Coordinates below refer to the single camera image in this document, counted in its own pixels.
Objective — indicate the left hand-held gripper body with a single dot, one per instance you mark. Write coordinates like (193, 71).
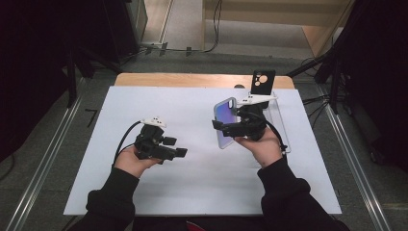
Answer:
(150, 144)

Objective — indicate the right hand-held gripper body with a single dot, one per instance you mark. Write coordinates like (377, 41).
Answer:
(253, 123)

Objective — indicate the blue phone case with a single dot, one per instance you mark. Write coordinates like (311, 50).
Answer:
(224, 115)

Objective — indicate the clear plastic rack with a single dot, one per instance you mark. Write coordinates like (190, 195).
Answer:
(275, 110)

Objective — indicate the black phone case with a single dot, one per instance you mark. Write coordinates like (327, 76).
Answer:
(263, 82)

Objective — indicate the person's left hand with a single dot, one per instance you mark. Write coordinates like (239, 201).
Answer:
(133, 163)

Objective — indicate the person's right hand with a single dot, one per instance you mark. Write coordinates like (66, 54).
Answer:
(266, 149)

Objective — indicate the white table board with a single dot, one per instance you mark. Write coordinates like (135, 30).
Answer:
(192, 192)

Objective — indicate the wooden table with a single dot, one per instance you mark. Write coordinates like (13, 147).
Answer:
(192, 80)

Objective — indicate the black metal stand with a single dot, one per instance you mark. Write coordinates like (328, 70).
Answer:
(72, 77)
(335, 80)

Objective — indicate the light wooden furniture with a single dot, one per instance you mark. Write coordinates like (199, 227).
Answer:
(272, 16)

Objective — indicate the grey cabinet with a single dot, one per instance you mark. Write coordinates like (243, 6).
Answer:
(138, 19)

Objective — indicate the black curtain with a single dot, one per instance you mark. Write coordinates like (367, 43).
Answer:
(378, 80)
(29, 64)

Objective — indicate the metal floor rail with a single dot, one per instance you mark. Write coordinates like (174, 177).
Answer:
(48, 160)
(352, 160)

